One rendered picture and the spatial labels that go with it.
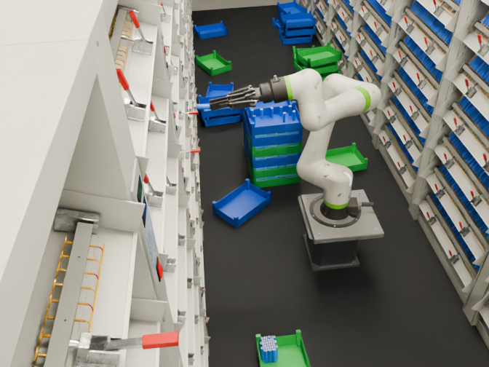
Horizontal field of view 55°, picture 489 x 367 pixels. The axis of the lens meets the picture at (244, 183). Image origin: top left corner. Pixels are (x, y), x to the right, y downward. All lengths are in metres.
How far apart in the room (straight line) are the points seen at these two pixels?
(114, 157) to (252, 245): 2.12
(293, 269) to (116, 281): 2.00
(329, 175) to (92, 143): 1.77
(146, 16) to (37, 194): 0.94
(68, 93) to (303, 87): 1.46
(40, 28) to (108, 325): 0.31
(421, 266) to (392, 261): 0.15
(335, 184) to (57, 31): 1.83
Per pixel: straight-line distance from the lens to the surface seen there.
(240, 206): 2.86
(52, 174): 0.34
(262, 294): 2.43
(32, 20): 0.57
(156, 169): 1.05
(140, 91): 0.93
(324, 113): 1.83
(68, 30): 0.52
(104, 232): 0.63
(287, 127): 2.76
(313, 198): 2.47
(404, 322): 2.42
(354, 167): 3.14
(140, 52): 1.07
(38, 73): 0.45
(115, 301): 0.56
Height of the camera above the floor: 1.94
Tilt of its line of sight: 40 degrees down
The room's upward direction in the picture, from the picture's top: 3 degrees counter-clockwise
